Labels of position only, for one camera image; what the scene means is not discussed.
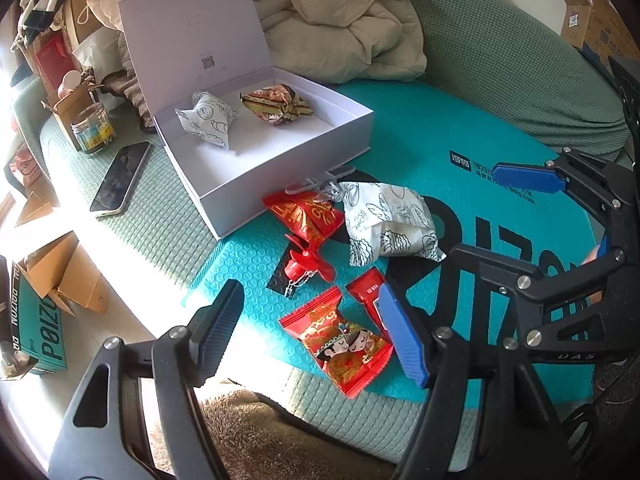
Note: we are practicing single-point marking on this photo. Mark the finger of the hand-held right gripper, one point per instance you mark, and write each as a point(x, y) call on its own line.
point(530, 178)
point(490, 260)

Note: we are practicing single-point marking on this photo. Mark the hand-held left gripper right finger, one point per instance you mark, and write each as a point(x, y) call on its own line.
point(402, 335)

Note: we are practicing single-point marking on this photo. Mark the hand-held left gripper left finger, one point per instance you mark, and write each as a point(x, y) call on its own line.
point(220, 330)

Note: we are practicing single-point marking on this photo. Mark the small red candy packet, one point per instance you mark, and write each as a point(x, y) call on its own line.
point(367, 292)

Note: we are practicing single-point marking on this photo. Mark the red cartoon candy packet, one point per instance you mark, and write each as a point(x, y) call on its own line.
point(340, 345)

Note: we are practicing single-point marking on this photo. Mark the white printed snack packet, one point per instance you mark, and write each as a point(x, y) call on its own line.
point(390, 220)
point(207, 120)

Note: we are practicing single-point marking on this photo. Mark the red gold-print snack packet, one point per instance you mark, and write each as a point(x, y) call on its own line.
point(305, 217)

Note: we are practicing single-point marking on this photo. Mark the clear plastic clip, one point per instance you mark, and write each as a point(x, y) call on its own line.
point(322, 186)

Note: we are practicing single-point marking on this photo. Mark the white gift box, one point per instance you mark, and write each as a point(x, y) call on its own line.
point(280, 155)

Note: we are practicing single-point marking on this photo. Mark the teal bubble mat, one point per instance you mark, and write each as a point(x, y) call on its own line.
point(475, 125)

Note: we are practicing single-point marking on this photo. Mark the brown fuzzy blanket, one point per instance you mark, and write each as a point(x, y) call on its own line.
point(280, 440)

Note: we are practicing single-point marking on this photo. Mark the green sofa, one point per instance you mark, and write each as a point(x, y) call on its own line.
point(500, 40)

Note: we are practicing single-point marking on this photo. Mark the open brown cardboard box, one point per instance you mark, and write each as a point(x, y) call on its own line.
point(65, 275)

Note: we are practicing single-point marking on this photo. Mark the labelled cardboard box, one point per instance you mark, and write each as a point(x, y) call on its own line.
point(605, 25)

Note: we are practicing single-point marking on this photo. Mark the teal printed box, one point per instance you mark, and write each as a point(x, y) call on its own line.
point(40, 330)

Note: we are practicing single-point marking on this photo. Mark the smartphone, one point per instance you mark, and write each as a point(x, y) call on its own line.
point(120, 180)

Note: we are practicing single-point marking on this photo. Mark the flat cardboard piece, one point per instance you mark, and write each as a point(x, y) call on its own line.
point(35, 207)

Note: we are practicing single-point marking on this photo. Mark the gold wrapped snack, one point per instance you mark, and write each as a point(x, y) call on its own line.
point(275, 102)

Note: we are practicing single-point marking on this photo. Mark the glass jar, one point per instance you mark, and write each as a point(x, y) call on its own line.
point(92, 132)

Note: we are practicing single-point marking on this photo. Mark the brown knitted cloth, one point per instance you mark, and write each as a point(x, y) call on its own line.
point(132, 97)

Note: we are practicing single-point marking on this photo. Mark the pink printed bag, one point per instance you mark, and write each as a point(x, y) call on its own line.
point(27, 167)

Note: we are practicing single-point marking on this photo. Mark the small cardboard box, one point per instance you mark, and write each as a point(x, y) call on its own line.
point(65, 110)

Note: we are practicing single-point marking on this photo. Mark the white round cup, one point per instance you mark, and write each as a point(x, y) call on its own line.
point(70, 81)

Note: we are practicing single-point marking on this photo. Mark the white paper bag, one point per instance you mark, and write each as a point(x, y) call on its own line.
point(97, 52)

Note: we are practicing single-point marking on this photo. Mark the red box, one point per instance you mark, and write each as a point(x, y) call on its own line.
point(50, 60)

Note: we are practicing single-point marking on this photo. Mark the kraft paper bag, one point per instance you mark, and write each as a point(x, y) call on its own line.
point(82, 10)

